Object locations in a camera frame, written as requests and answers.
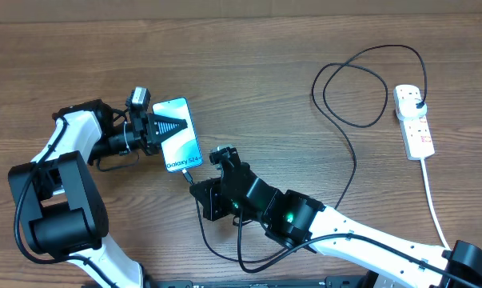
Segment Samsung Galaxy smartphone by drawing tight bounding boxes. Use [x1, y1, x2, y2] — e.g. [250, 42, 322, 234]
[153, 98, 203, 172]

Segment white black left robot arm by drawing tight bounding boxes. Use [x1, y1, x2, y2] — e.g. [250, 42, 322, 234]
[8, 99, 192, 287]

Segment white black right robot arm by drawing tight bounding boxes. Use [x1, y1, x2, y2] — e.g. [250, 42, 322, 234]
[189, 146, 482, 287]

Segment white charger plug adapter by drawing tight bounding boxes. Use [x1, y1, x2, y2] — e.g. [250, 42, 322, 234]
[396, 98, 428, 121]

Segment white power strip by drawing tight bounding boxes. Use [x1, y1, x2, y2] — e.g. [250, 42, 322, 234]
[392, 84, 435, 161]

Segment cardboard backdrop panel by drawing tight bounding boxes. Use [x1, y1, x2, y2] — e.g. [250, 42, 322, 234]
[0, 0, 482, 23]

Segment black mounting rail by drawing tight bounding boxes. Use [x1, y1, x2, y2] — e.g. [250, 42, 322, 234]
[152, 275, 365, 288]

